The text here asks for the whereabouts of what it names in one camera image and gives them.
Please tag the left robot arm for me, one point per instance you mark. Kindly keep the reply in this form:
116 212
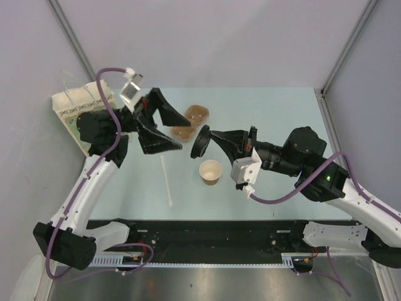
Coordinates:
66 238

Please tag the aluminium frame post right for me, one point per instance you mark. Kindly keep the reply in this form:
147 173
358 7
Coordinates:
355 34

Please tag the white paper-wrapped straw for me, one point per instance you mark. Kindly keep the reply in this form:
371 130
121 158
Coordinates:
162 160

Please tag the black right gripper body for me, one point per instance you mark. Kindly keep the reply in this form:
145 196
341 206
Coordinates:
252 140

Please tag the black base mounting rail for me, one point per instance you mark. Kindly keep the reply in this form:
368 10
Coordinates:
218 241

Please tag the brown cardboard cup carrier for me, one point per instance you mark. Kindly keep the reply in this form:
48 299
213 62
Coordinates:
196 115

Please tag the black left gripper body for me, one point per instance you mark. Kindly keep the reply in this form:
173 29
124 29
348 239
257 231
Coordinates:
143 106

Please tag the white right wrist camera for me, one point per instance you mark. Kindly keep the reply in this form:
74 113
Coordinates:
245 171

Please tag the white slotted cable duct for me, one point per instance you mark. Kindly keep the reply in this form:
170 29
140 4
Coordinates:
128 262

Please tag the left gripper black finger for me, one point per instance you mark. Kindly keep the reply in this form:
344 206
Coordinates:
153 141
169 116

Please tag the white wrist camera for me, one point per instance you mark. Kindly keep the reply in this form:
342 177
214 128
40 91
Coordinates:
245 171
131 91

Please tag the green illustrated paper bag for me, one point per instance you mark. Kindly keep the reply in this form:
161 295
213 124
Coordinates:
68 105

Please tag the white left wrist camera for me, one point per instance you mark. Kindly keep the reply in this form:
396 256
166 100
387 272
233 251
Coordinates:
131 91

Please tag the aluminium frame post left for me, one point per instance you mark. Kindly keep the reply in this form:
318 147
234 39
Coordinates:
71 38

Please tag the aluminium frame post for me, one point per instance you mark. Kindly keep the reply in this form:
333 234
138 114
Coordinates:
71 38
355 34

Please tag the brown paper coffee cup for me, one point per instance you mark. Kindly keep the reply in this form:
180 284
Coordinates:
210 172

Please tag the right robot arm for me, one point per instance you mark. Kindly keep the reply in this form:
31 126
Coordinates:
320 180

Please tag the black plastic cup lid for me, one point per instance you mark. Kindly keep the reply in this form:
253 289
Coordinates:
201 142

